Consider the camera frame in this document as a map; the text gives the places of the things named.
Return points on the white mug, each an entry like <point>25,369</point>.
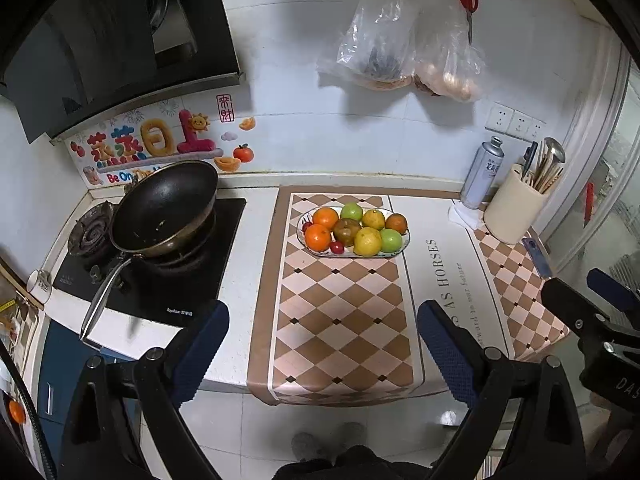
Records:
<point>39,287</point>

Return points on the white folded tissue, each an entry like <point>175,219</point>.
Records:
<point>462,217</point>

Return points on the cream utensil holder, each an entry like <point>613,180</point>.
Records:
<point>515,210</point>

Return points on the blue flat kitchen tool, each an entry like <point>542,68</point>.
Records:
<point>537,257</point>

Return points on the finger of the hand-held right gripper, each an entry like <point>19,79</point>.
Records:
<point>570,300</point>
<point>607,280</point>

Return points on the bundle of chopsticks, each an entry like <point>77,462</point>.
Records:
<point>545,177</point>

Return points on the dark reddish-brown apple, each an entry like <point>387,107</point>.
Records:
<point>347,230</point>

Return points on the black wok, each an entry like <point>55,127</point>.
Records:
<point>165,205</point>

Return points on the small orange round object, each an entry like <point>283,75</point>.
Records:
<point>16,411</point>

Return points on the silver spray can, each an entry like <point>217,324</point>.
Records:
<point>480,175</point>

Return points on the floral oval ceramic plate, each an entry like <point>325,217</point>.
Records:
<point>406,241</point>

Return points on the yellow lemon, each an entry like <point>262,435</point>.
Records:
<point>368,241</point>

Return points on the blue cabinet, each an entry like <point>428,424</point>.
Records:
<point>65,370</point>

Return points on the clear plastic bag dark contents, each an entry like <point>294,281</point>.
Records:
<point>375,50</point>

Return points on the white wall socket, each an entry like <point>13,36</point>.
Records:
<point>537,130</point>
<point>520,124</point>
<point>497,116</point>

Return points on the checkered brown pink table mat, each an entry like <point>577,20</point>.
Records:
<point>345,310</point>

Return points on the colourful wall sticker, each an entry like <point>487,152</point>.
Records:
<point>150,140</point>

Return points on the grey slipper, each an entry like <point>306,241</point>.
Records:
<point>309,444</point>

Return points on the black gas stove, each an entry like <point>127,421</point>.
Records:
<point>200,280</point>

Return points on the white window frame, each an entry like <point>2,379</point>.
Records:
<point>600,110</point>

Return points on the clear plastic bag pale contents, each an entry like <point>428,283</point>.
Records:
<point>450,70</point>

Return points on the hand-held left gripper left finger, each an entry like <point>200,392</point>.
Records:
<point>200,350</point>

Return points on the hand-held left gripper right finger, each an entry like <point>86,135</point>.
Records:
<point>445,355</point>

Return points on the round yellow orange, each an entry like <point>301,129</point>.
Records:
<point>373,219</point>

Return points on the orange tangerine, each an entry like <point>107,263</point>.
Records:
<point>318,237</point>
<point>396,222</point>
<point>325,217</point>

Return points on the green apple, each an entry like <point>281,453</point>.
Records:
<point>351,211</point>
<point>391,240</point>

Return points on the metal ladle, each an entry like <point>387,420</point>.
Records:
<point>552,149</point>

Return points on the black range hood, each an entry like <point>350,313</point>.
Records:
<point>100,50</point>

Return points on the person's dark trousers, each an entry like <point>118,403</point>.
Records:
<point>360,467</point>

